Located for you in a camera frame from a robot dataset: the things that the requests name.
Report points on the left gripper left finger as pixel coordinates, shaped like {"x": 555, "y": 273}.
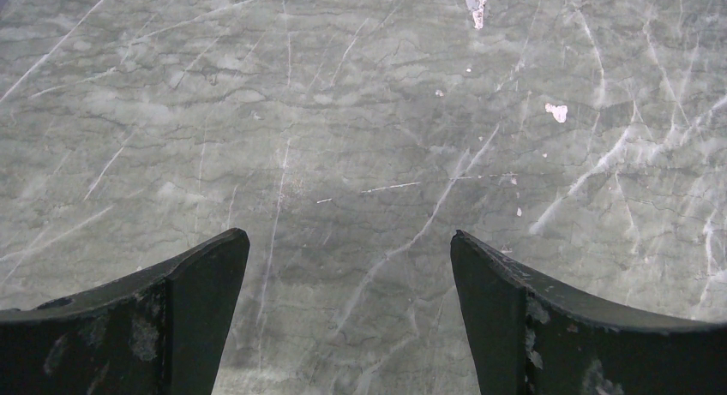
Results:
{"x": 160, "y": 330}

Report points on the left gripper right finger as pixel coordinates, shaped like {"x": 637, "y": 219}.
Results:
{"x": 530, "y": 333}

